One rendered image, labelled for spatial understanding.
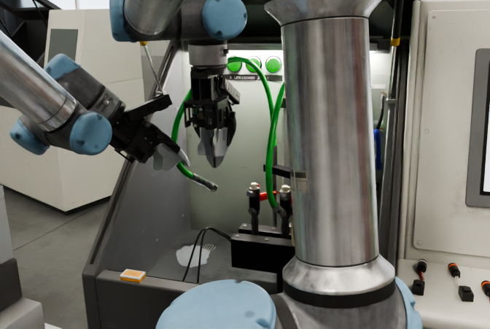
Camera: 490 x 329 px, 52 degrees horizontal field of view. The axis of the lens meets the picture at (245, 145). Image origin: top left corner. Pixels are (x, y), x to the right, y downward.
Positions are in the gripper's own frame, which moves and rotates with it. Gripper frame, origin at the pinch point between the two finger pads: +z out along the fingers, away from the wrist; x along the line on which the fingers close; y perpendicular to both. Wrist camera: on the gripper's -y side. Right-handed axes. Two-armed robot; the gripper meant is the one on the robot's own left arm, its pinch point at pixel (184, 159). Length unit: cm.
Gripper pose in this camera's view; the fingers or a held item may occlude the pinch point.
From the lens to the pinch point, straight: 115.5
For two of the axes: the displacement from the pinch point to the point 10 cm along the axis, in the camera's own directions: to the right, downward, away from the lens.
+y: -4.7, 8.1, -3.5
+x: 5.8, -0.2, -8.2
